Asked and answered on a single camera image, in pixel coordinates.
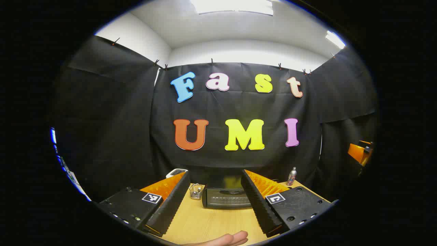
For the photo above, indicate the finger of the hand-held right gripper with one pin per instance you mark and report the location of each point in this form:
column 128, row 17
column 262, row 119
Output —
column 356, row 153

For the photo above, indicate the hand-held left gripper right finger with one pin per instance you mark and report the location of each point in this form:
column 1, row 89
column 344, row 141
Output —
column 257, row 205

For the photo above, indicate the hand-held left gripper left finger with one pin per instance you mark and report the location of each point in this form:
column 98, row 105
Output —
column 172, row 205

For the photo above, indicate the black electric oven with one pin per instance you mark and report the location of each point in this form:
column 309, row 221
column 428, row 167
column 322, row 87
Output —
column 225, row 200

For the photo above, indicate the white toaster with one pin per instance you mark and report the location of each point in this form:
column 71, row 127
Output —
column 174, row 172

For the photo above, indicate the silver spray bottle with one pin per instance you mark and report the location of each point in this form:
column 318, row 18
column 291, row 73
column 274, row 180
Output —
column 291, row 177

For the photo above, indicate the black backdrop cloth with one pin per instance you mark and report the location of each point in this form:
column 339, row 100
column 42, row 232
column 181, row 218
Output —
column 112, row 130

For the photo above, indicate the ceiling light panel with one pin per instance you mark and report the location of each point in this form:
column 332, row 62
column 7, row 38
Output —
column 335, row 39
column 232, row 6

